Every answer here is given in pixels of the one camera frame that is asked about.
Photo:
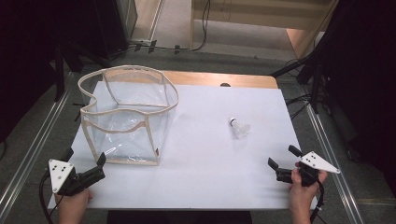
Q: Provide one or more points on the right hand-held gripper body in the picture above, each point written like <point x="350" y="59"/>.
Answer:
<point x="311" y="166"/>

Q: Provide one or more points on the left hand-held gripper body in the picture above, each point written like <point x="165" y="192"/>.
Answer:
<point x="60" y="174"/>

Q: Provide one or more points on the white shuttlecock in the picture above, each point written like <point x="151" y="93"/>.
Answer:
<point x="239" y="127"/>

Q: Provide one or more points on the clear bag with beige trim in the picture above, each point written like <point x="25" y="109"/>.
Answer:
<point x="130" y="118"/>

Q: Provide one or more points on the person's right hand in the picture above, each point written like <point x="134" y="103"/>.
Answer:
<point x="301" y="193"/>

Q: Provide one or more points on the person's left hand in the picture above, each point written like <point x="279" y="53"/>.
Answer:
<point x="74" y="203"/>

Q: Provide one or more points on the white table sheet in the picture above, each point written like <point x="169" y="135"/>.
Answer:
<point x="211" y="161"/>

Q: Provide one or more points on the black metal stand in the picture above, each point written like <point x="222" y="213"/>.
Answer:
<point x="59" y="74"/>
<point x="311" y="68"/>

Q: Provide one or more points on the dark table grommet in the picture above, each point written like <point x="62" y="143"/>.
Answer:
<point x="225" y="84"/>

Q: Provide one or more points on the person's dark clothing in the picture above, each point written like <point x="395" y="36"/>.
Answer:
<point x="180" y="217"/>

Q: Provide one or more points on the dark cabinet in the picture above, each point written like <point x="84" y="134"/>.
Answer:
<point x="115" y="25"/>

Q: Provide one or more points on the metal floor rail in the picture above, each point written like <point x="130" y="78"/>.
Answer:
<point x="336" y="161"/>
<point x="34" y="152"/>

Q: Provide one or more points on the light wooden shelf frame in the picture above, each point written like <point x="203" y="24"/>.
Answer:
<point x="249" y="18"/>

